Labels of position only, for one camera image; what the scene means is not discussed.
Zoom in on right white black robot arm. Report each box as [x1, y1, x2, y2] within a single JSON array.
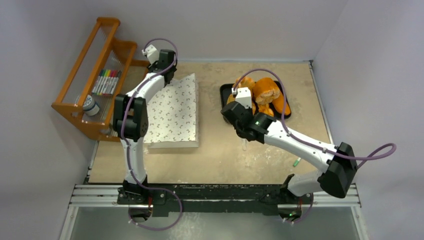
[[221, 101, 358, 204]]

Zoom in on green tipped white marker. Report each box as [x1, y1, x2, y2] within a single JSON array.
[[292, 157, 301, 167]]

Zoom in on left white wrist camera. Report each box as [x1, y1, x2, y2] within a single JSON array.
[[141, 44, 160, 64]]

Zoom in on orange wooden shelf rack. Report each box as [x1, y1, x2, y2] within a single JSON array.
[[51, 17, 149, 142]]

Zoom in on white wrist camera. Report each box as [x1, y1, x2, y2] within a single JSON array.
[[231, 87, 253, 109], [141, 44, 160, 64]]

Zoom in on large fake bread loaf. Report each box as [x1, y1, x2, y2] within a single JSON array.
[[252, 77, 282, 105]]

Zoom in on set of coloured markers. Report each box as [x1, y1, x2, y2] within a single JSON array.
[[91, 69, 122, 96]]

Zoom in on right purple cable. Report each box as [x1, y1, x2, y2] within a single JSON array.
[[231, 68, 397, 225]]

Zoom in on metal tongs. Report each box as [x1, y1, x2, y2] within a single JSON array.
[[241, 139, 248, 151]]

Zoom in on white patterned paper bag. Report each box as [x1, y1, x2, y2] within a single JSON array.
[[143, 73, 199, 149]]

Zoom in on white blue tape roll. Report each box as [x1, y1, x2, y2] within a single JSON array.
[[82, 94, 100, 117]]

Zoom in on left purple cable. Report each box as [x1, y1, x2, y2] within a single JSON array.
[[119, 38, 184, 232]]

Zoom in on lumpy orange fake bread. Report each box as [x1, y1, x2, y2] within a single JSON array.
[[232, 76, 256, 91]]

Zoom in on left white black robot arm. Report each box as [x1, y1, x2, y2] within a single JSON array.
[[112, 49, 178, 205]]

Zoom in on black plastic tray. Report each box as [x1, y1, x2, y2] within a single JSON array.
[[220, 80, 291, 119]]

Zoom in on purple cable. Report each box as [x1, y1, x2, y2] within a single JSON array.
[[119, 38, 184, 232], [231, 68, 397, 225]]

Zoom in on sliced seeded fake bread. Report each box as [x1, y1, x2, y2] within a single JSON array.
[[226, 94, 235, 104]]

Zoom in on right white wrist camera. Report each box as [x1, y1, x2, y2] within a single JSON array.
[[231, 87, 253, 109]]

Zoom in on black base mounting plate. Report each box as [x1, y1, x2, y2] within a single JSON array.
[[117, 183, 311, 218]]

